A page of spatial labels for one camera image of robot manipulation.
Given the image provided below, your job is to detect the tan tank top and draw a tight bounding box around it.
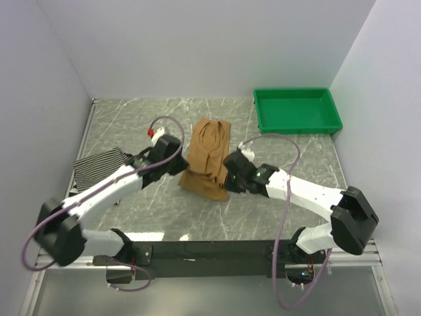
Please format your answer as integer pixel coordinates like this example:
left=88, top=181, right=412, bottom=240
left=179, top=117, right=231, bottom=201

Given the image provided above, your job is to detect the thin striped tank top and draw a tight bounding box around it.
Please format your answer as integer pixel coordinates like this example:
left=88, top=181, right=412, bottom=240
left=73, top=147, right=132, bottom=193

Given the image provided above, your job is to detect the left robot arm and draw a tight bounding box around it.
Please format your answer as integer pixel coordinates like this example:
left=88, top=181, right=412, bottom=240
left=34, top=134, right=188, bottom=267

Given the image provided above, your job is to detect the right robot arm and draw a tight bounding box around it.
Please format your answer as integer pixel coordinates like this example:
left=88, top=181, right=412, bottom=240
left=223, top=151, right=379, bottom=264

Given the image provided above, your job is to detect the black base beam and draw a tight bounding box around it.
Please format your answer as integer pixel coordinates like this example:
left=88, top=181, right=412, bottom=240
left=91, top=240, right=328, bottom=284

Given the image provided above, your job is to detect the green plastic bin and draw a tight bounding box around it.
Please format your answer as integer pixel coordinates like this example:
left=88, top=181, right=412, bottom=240
left=254, top=88, right=343, bottom=134

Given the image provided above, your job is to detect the aluminium left side rail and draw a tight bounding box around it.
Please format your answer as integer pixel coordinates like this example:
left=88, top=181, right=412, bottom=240
left=63, top=98, right=99, bottom=199

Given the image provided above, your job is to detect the aluminium rail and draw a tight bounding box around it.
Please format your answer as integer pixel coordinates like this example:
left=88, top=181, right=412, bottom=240
left=63, top=98, right=99, bottom=199
left=32, top=239, right=383, bottom=271

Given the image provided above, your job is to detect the aluminium front rail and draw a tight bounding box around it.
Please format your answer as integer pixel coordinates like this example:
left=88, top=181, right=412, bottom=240
left=32, top=239, right=383, bottom=271

